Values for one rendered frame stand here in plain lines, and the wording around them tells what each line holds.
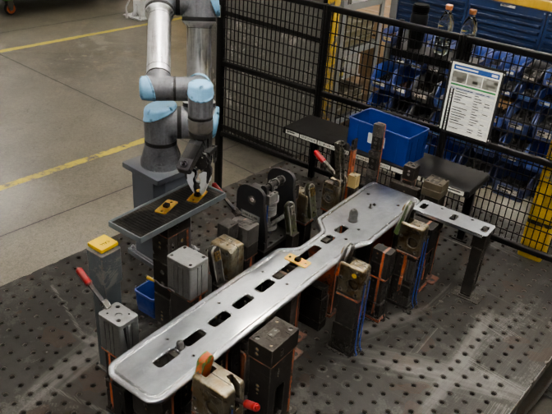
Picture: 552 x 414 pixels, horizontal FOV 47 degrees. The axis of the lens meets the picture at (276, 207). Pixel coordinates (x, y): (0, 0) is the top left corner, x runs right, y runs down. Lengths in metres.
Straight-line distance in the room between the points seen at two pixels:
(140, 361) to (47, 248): 2.36
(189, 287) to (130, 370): 0.32
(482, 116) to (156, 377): 1.68
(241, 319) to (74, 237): 2.37
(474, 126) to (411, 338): 0.93
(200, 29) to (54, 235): 2.17
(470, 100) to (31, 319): 1.84
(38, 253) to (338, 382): 2.33
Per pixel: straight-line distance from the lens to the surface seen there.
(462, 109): 2.73
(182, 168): 1.92
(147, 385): 1.63
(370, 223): 2.30
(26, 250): 4.00
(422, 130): 2.77
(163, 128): 2.28
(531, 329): 2.50
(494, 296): 2.61
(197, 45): 2.26
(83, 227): 4.14
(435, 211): 2.45
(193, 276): 1.83
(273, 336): 1.72
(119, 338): 1.74
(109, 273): 1.86
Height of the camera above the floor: 2.16
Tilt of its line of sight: 30 degrees down
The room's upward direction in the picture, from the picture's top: 4 degrees clockwise
